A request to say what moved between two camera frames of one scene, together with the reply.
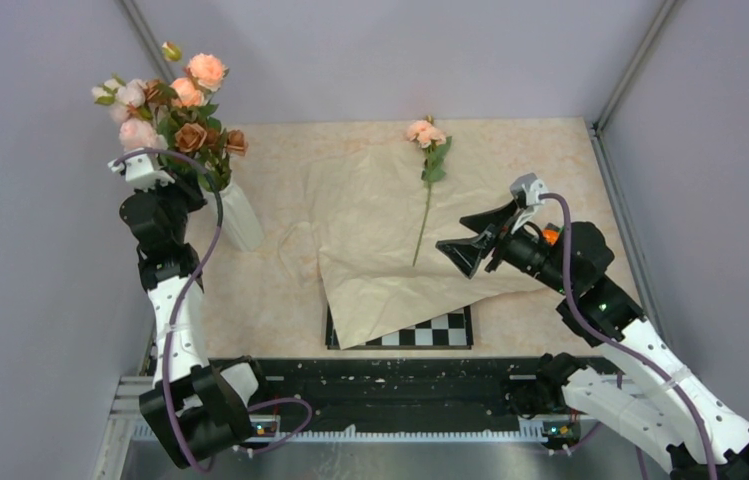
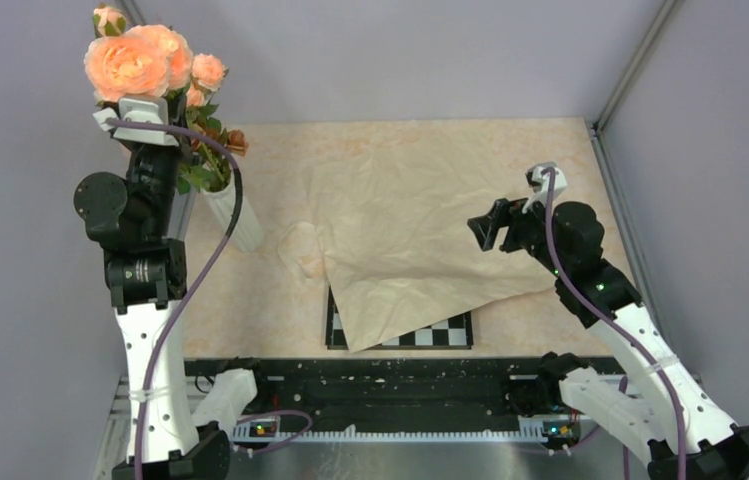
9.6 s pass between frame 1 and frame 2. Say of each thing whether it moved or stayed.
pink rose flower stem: moved
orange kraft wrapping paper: stayed
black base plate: stayed
